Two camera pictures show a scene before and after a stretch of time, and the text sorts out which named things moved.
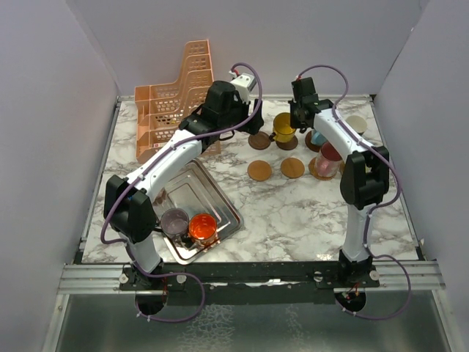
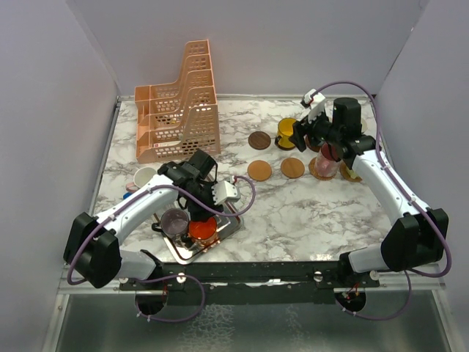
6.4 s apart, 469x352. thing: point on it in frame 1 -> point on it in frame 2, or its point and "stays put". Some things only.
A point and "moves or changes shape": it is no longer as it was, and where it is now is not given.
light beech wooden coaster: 259,170 stays put
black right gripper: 294,123 -> 301,128
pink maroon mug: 328,160 stays put
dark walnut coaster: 259,141 stays put
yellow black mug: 282,129 moves or changes shape
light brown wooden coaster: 292,168 stays put
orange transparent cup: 202,228 stays put
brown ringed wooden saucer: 312,147 stays put
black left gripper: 253,127 -> 199,213
